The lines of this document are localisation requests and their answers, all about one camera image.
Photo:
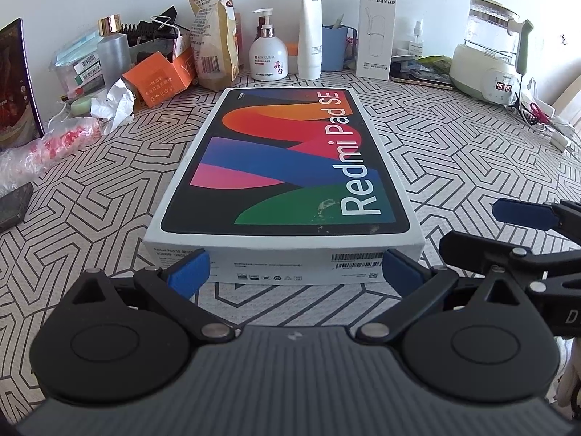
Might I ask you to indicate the blue face mask pack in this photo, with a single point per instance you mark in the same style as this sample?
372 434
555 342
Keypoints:
78 49

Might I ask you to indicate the white pump lotion bottle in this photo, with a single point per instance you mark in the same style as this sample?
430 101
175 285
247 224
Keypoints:
268 55

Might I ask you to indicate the Redmi Pad SE box lid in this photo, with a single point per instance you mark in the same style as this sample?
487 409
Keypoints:
286 186

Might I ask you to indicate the white tall product box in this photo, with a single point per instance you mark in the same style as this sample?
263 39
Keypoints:
375 38

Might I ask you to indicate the beige snack bag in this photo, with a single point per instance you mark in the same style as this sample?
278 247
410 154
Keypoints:
213 39

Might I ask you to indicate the grey bottle gold cap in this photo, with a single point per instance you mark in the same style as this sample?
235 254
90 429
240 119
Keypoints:
113 50

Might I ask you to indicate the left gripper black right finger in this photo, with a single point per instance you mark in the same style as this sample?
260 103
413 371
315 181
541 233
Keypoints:
422 292

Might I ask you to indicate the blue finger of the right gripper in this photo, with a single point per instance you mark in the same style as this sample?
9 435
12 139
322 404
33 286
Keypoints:
479 255
562 217

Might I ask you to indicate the white electric kettle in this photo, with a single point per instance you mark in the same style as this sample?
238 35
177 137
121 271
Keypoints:
494 53

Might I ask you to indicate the plastic bag with pink items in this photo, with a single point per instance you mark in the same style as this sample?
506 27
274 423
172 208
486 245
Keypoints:
23 164

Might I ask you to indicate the black clutter pile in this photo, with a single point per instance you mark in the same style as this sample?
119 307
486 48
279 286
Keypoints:
148 37

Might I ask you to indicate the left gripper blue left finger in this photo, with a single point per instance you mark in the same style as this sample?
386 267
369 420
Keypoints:
171 289

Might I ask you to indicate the crumpled white tissue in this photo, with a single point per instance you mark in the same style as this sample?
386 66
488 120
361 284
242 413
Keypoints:
114 108

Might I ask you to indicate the white cosmetic tube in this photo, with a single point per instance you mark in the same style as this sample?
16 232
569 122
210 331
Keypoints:
309 55

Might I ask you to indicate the blue pen holder cup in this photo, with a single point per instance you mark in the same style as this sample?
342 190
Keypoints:
339 46

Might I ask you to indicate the black wallet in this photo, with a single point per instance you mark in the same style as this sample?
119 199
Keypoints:
13 206

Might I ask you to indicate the tablet with dark screen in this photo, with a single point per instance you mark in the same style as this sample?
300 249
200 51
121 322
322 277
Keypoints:
19 117

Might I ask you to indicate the orange cardboard box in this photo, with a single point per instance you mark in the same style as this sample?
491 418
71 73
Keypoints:
157 80

